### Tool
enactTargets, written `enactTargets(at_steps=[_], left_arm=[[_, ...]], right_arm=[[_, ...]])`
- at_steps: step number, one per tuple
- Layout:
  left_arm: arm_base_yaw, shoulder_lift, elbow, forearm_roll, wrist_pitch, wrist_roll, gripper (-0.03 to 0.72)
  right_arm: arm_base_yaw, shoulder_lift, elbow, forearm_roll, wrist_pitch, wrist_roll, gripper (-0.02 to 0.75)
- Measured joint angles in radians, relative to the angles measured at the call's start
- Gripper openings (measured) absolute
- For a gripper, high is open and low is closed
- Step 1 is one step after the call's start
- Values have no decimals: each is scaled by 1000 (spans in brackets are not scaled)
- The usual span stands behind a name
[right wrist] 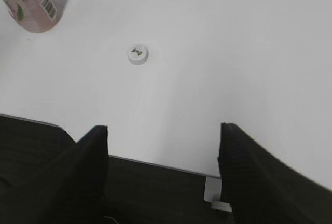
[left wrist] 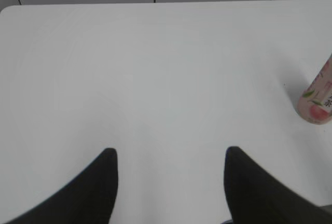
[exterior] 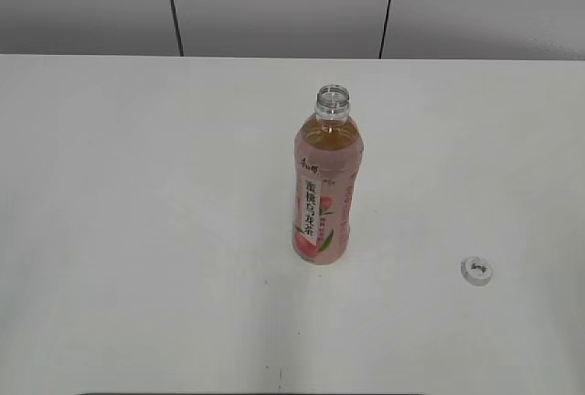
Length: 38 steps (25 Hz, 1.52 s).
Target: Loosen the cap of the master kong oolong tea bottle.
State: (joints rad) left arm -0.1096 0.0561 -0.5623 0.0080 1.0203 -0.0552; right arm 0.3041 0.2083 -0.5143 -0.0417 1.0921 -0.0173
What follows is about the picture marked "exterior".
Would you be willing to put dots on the white bottle cap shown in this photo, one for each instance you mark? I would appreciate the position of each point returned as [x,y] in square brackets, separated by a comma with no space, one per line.
[476,271]

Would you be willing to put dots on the pink oolong tea bottle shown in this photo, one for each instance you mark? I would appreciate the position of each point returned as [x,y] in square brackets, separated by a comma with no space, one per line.
[328,151]

